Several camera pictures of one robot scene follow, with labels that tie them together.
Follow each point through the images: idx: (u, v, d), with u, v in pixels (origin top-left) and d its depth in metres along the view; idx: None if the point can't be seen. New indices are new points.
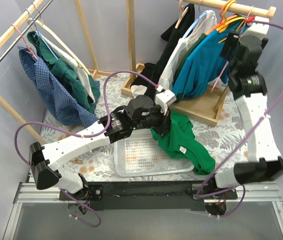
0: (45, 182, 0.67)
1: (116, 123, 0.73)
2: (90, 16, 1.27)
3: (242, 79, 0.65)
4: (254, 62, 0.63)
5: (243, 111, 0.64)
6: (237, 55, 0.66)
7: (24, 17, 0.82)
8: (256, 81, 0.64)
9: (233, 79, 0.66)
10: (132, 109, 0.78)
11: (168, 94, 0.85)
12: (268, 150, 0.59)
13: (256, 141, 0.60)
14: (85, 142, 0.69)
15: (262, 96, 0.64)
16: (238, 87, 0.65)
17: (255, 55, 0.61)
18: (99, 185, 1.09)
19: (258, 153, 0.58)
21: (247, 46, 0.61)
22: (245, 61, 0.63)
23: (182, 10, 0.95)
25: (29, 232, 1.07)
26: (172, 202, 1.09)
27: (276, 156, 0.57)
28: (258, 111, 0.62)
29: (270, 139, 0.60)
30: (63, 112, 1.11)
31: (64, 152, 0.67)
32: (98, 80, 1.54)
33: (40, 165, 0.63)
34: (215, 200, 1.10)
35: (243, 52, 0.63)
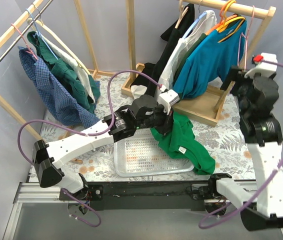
0: (49, 180, 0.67)
1: (120, 122, 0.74)
2: (90, 16, 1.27)
3: (256, 125, 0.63)
4: (269, 107, 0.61)
5: (255, 159, 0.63)
6: (251, 97, 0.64)
7: (24, 17, 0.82)
8: (272, 127, 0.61)
9: (246, 123, 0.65)
10: (136, 108, 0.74)
11: (171, 94, 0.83)
12: (280, 205, 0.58)
13: (268, 195, 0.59)
14: (90, 140, 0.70)
15: (277, 145, 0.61)
16: (252, 132, 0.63)
17: (271, 101, 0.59)
18: (99, 185, 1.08)
19: (270, 209, 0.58)
21: (262, 90, 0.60)
22: (259, 106, 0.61)
23: (182, 10, 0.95)
25: (29, 232, 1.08)
26: (172, 202, 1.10)
27: None
28: (271, 162, 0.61)
29: None
30: (63, 111, 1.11)
31: (68, 151, 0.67)
32: (98, 80, 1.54)
33: (44, 163, 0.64)
34: (214, 200, 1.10)
35: (257, 96, 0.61)
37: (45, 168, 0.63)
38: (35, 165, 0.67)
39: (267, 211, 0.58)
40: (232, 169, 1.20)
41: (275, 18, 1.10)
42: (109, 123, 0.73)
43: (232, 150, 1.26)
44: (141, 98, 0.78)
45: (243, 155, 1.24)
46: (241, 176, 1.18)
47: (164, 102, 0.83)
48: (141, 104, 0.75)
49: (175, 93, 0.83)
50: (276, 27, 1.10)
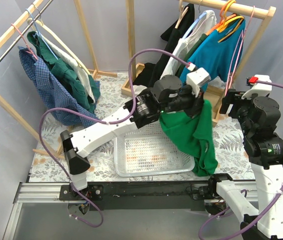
0: (76, 167, 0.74)
1: (142, 107, 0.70)
2: (90, 16, 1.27)
3: (261, 144, 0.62)
4: (272, 125, 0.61)
5: (259, 179, 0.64)
6: (252, 117, 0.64)
7: (24, 17, 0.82)
8: (277, 149, 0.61)
9: (250, 143, 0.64)
10: (158, 91, 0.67)
11: (201, 73, 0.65)
12: (281, 228, 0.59)
13: (271, 217, 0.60)
14: (111, 129, 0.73)
15: (282, 168, 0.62)
16: (257, 153, 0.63)
17: (273, 120, 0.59)
18: (99, 185, 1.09)
19: (271, 230, 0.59)
21: (264, 109, 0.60)
22: (262, 124, 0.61)
23: (182, 10, 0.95)
25: (29, 232, 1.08)
26: (171, 201, 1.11)
27: None
28: (275, 184, 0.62)
29: None
30: (64, 111, 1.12)
31: (90, 140, 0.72)
32: (98, 80, 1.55)
33: (69, 152, 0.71)
34: (214, 200, 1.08)
35: (259, 115, 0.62)
37: (70, 157, 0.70)
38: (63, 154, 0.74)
39: (269, 233, 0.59)
40: (232, 169, 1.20)
41: (275, 18, 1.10)
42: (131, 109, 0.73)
43: (232, 150, 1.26)
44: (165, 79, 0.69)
45: (243, 155, 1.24)
46: (241, 176, 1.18)
47: (193, 84, 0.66)
48: (164, 86, 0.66)
49: (206, 74, 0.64)
50: (276, 27, 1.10)
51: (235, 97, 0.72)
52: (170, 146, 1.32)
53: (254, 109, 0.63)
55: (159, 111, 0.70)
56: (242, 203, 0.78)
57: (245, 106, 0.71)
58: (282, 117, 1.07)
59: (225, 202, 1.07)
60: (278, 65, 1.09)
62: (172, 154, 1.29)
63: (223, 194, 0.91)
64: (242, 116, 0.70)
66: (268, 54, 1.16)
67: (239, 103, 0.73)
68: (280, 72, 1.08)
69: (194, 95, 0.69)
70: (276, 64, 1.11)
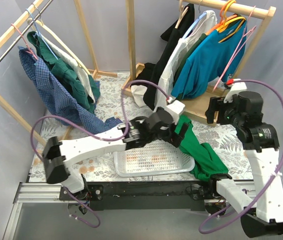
0: (57, 177, 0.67)
1: (134, 133, 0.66)
2: (90, 16, 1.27)
3: (253, 130, 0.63)
4: (259, 112, 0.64)
5: (253, 165, 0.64)
6: (240, 109, 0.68)
7: (24, 17, 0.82)
8: (268, 133, 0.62)
9: (242, 130, 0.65)
10: (152, 121, 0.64)
11: (180, 104, 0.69)
12: (279, 211, 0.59)
13: (267, 201, 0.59)
14: (103, 145, 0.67)
15: (275, 151, 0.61)
16: (249, 139, 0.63)
17: (258, 105, 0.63)
18: (99, 185, 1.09)
19: (268, 214, 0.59)
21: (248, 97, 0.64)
22: (249, 111, 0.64)
23: (182, 10, 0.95)
25: (29, 232, 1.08)
26: (172, 202, 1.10)
27: None
28: (269, 167, 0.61)
29: (282, 198, 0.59)
30: (63, 112, 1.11)
31: (80, 152, 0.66)
32: (98, 80, 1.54)
33: (56, 160, 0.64)
34: (215, 200, 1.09)
35: (245, 104, 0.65)
37: (56, 165, 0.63)
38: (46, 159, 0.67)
39: (267, 216, 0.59)
40: (232, 169, 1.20)
41: (275, 18, 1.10)
42: (124, 131, 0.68)
43: (232, 150, 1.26)
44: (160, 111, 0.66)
45: (243, 155, 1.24)
46: (241, 176, 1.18)
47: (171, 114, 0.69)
48: (158, 118, 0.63)
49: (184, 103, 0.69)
50: (276, 27, 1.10)
51: (218, 103, 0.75)
52: (170, 146, 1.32)
53: (239, 101, 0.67)
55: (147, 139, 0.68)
56: (242, 198, 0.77)
57: (229, 108, 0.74)
58: None
59: (224, 202, 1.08)
60: (278, 65, 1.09)
62: (172, 154, 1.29)
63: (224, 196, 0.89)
64: (230, 117, 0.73)
66: (268, 54, 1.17)
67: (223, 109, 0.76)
68: (280, 72, 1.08)
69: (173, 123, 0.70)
70: (275, 64, 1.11)
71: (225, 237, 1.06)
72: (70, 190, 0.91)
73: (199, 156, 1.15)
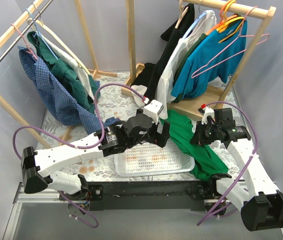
0: (34, 187, 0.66)
1: (113, 137, 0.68)
2: (90, 16, 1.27)
3: (229, 130, 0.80)
4: (230, 118, 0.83)
5: (235, 155, 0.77)
6: (216, 120, 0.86)
7: (24, 17, 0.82)
8: (240, 129, 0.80)
9: (221, 131, 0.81)
10: (129, 125, 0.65)
11: (156, 104, 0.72)
12: (265, 186, 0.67)
13: (252, 178, 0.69)
14: (79, 153, 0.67)
15: (248, 141, 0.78)
16: (226, 136, 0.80)
17: (228, 113, 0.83)
18: (99, 185, 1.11)
19: (257, 189, 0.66)
21: (219, 109, 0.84)
22: (223, 119, 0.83)
23: (182, 10, 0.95)
25: (29, 233, 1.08)
26: (172, 202, 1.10)
27: (274, 191, 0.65)
28: (246, 152, 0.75)
29: (265, 175, 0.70)
30: (64, 112, 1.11)
31: (55, 161, 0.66)
32: (98, 80, 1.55)
33: (30, 171, 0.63)
34: (214, 200, 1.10)
35: (219, 114, 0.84)
37: (28, 177, 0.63)
38: (22, 170, 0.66)
39: (256, 191, 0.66)
40: (232, 169, 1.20)
41: (275, 18, 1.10)
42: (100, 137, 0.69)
43: None
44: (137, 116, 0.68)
45: None
46: None
47: (151, 115, 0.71)
48: (136, 122, 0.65)
49: (160, 102, 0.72)
50: (276, 28, 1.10)
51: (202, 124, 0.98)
52: (170, 146, 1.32)
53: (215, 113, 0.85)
55: (127, 143, 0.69)
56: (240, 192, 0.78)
57: (208, 126, 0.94)
58: (282, 118, 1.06)
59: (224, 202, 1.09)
60: (278, 65, 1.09)
62: (172, 154, 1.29)
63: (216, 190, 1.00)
64: (212, 133, 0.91)
66: (268, 54, 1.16)
67: (203, 128, 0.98)
68: (280, 72, 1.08)
69: (154, 123, 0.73)
70: (275, 65, 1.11)
71: (225, 237, 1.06)
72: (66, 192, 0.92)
73: (199, 156, 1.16)
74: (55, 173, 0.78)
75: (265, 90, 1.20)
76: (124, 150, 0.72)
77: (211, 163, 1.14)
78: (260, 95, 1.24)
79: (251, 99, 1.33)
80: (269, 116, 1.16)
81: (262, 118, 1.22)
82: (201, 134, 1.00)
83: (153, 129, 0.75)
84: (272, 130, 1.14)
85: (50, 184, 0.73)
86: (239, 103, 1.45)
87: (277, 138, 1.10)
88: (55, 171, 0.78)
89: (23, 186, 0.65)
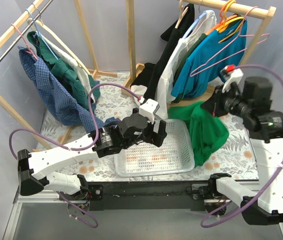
0: (29, 190, 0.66)
1: (107, 139, 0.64)
2: (90, 16, 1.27)
3: (261, 118, 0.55)
4: (267, 98, 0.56)
5: (259, 155, 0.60)
6: (244, 96, 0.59)
7: (24, 17, 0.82)
8: (279, 121, 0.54)
9: (250, 118, 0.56)
10: (124, 126, 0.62)
11: (152, 103, 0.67)
12: None
13: (271, 193, 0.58)
14: (72, 155, 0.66)
15: None
16: (258, 127, 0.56)
17: (266, 91, 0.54)
18: (99, 185, 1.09)
19: (272, 206, 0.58)
21: (256, 82, 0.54)
22: (257, 98, 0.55)
23: (182, 10, 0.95)
25: (28, 233, 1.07)
26: (171, 202, 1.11)
27: None
28: (276, 158, 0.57)
29: None
30: (64, 112, 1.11)
31: (49, 164, 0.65)
32: (98, 80, 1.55)
33: (23, 174, 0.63)
34: (214, 200, 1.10)
35: (252, 89, 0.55)
37: (22, 180, 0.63)
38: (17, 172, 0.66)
39: (269, 208, 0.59)
40: (232, 169, 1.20)
41: (275, 18, 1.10)
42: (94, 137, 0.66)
43: (232, 150, 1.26)
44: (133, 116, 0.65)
45: (243, 155, 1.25)
46: (241, 176, 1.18)
47: (147, 115, 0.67)
48: (130, 123, 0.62)
49: (156, 101, 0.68)
50: (276, 28, 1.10)
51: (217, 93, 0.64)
52: (171, 146, 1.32)
53: (246, 87, 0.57)
55: (122, 144, 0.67)
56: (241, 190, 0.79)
57: (230, 97, 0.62)
58: None
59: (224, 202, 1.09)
60: (278, 65, 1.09)
62: (172, 154, 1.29)
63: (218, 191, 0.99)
64: (232, 108, 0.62)
66: (269, 54, 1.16)
67: (223, 98, 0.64)
68: (280, 72, 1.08)
69: (150, 123, 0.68)
70: (275, 65, 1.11)
71: (226, 237, 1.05)
72: (66, 192, 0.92)
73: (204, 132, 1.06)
74: (52, 174, 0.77)
75: None
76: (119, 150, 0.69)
77: (217, 130, 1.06)
78: None
79: None
80: None
81: None
82: (218, 105, 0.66)
83: (150, 127, 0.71)
84: None
85: (46, 185, 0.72)
86: None
87: None
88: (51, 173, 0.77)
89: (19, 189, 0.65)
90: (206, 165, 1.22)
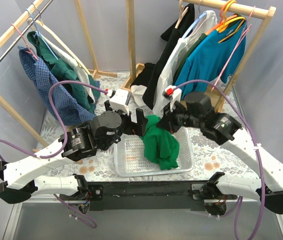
0: (16, 198, 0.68)
1: (75, 142, 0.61)
2: (90, 16, 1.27)
3: (216, 126, 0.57)
4: (210, 107, 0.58)
5: (237, 153, 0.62)
6: (192, 111, 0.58)
7: (24, 17, 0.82)
8: (227, 120, 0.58)
9: (208, 131, 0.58)
10: (95, 126, 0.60)
11: (122, 94, 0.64)
12: None
13: (270, 173, 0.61)
14: (42, 163, 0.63)
15: (241, 129, 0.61)
16: (218, 134, 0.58)
17: (208, 103, 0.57)
18: (99, 185, 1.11)
19: (280, 182, 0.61)
21: (198, 100, 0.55)
22: (205, 112, 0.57)
23: (182, 10, 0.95)
25: (28, 233, 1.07)
26: (170, 202, 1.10)
27: None
28: (249, 146, 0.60)
29: (276, 162, 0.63)
30: (63, 111, 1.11)
31: (21, 174, 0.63)
32: (98, 80, 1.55)
33: None
34: (214, 200, 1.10)
35: (197, 107, 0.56)
37: None
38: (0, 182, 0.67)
39: (281, 185, 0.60)
40: (232, 169, 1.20)
41: (275, 18, 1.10)
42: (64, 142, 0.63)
43: None
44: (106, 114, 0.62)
45: None
46: (241, 176, 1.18)
47: (121, 108, 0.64)
48: (100, 123, 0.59)
49: (126, 92, 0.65)
50: (276, 28, 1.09)
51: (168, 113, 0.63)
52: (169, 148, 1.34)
53: (189, 106, 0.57)
55: (96, 146, 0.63)
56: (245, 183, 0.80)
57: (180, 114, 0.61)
58: None
59: (224, 202, 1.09)
60: (278, 65, 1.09)
62: None
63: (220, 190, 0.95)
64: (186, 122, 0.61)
66: (268, 54, 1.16)
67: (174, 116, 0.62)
68: (280, 72, 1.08)
69: (125, 114, 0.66)
70: (275, 65, 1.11)
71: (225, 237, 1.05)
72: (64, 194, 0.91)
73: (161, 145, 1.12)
74: (42, 180, 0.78)
75: (265, 90, 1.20)
76: (94, 153, 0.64)
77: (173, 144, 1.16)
78: (260, 95, 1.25)
79: (251, 99, 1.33)
80: (270, 116, 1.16)
81: (264, 118, 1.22)
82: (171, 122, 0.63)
83: (125, 123, 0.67)
84: (273, 130, 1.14)
85: (36, 191, 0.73)
86: (239, 103, 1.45)
87: (277, 138, 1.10)
88: (40, 179, 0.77)
89: (5, 199, 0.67)
90: (206, 165, 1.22)
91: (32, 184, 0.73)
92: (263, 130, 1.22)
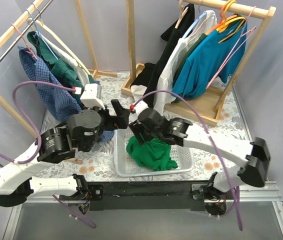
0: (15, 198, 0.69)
1: (50, 143, 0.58)
2: (90, 16, 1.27)
3: (171, 132, 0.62)
4: (161, 117, 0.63)
5: (196, 146, 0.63)
6: (148, 127, 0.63)
7: (24, 17, 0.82)
8: (179, 123, 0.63)
9: (167, 138, 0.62)
10: (72, 126, 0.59)
11: (91, 88, 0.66)
12: (240, 147, 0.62)
13: (229, 151, 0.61)
14: (21, 169, 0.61)
15: (192, 125, 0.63)
16: (177, 138, 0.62)
17: (157, 115, 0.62)
18: (99, 185, 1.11)
19: (242, 156, 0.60)
21: (146, 116, 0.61)
22: (158, 123, 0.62)
23: (182, 10, 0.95)
25: (27, 233, 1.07)
26: (172, 202, 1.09)
27: (250, 145, 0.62)
28: (202, 136, 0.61)
29: (230, 139, 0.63)
30: (63, 111, 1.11)
31: (4, 181, 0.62)
32: (98, 79, 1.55)
33: None
34: (214, 200, 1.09)
35: (150, 122, 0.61)
37: None
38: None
39: (243, 159, 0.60)
40: None
41: (275, 18, 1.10)
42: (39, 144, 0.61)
43: None
44: (84, 114, 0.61)
45: None
46: None
47: (94, 103, 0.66)
48: (78, 123, 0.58)
49: (94, 86, 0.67)
50: (276, 27, 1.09)
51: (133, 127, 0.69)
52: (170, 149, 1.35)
53: (143, 123, 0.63)
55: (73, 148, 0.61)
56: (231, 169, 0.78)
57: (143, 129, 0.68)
58: None
59: (224, 202, 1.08)
60: (278, 65, 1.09)
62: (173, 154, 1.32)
63: (220, 191, 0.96)
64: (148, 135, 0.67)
66: (268, 54, 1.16)
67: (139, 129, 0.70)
68: (280, 72, 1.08)
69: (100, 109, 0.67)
70: (275, 65, 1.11)
71: (225, 237, 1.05)
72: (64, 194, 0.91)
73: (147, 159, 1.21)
74: (38, 183, 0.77)
75: (265, 90, 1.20)
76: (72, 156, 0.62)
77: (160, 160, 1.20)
78: (260, 95, 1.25)
79: (251, 99, 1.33)
80: (270, 116, 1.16)
81: (263, 118, 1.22)
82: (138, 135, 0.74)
83: (104, 119, 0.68)
84: (272, 130, 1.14)
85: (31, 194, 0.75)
86: (239, 103, 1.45)
87: (277, 138, 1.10)
88: (36, 181, 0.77)
89: (0, 203, 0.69)
90: (206, 165, 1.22)
91: (27, 187, 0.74)
92: (263, 130, 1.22)
